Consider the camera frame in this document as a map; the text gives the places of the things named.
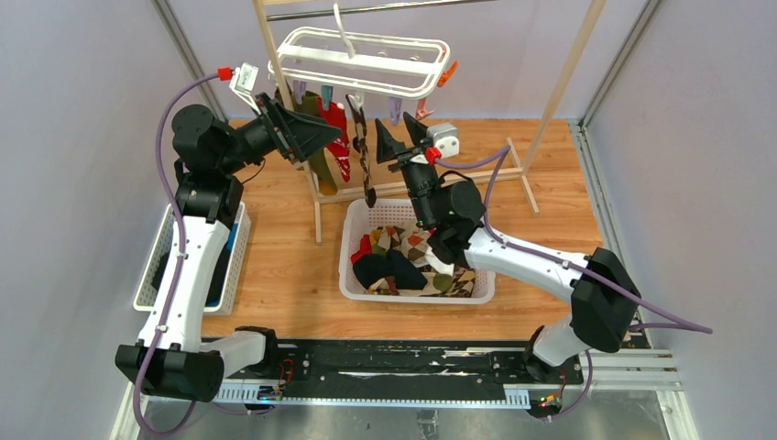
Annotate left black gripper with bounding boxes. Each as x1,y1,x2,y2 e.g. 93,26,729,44
218,93,342,176

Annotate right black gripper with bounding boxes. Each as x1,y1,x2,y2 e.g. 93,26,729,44
374,113,439,229

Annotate brown argyle sock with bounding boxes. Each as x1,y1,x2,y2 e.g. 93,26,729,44
349,107,378,208

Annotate olive green striped sock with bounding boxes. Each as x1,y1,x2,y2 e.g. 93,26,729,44
294,92,338,196

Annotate brown striped sock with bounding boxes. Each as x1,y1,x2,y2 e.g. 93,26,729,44
274,87,295,110

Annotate red christmas sock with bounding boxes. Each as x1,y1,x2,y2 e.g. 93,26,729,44
316,97,351,182

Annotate white plastic clip hanger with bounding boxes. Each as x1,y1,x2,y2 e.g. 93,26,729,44
268,4,452,100

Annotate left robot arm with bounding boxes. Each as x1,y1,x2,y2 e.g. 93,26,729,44
115,93,342,402

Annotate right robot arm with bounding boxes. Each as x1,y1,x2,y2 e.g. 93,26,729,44
375,114,640,382

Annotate purple hanger clip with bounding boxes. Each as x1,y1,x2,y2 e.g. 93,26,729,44
388,96,402,126
292,80,307,105

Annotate orange hanger clip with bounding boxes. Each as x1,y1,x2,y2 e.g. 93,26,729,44
437,60,459,88
415,98,434,120

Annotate teal hanger clip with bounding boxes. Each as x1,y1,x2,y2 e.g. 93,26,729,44
320,85,334,111

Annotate pile of colourful socks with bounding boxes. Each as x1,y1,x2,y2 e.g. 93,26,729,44
349,221,476,298

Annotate wooden clothes rack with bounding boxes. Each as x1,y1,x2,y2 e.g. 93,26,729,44
252,0,607,245

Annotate white centre laundry basket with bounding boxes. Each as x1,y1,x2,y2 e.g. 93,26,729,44
338,199,496,305

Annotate white laundry basket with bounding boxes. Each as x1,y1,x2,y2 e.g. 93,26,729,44
132,201,252,316
338,199,496,305

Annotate dark clothes in left basket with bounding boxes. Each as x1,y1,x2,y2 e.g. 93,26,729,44
151,221,239,308

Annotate white left laundry basket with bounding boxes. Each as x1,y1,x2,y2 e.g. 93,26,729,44
132,201,252,316

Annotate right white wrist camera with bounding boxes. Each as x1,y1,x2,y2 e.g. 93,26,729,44
424,123,461,164

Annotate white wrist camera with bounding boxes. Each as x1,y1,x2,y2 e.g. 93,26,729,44
424,123,461,164
229,62,259,113

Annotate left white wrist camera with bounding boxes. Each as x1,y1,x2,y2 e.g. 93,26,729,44
229,62,259,113

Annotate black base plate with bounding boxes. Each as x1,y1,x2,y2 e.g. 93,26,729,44
224,338,585,404

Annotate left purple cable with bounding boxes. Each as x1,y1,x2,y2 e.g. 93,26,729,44
132,66,274,438

